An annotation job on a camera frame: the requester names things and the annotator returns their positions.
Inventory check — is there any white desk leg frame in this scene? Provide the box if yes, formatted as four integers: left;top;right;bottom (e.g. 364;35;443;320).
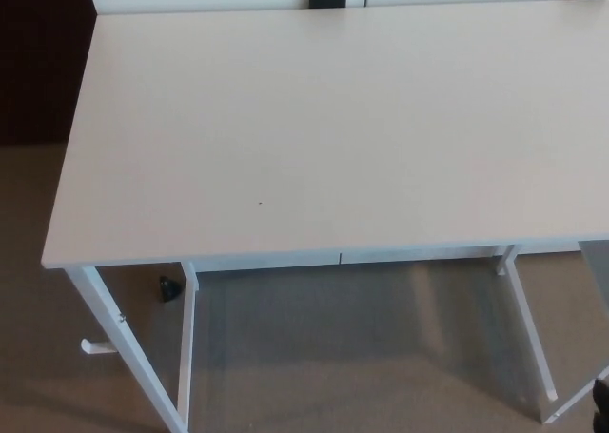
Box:
66;260;200;433
497;244;609;424

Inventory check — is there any small black floor object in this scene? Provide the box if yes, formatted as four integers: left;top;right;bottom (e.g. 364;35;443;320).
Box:
158;275;185;304

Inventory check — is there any dark brown wall panel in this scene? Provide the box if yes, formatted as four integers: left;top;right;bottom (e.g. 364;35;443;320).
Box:
0;0;99;147

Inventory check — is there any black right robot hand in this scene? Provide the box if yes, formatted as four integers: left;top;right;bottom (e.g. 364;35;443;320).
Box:
592;378;609;433

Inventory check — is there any white desk side hook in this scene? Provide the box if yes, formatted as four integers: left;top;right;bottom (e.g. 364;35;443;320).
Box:
78;338;116;358

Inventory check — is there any white desk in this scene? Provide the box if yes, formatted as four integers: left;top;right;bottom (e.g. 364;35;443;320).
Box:
40;0;609;433

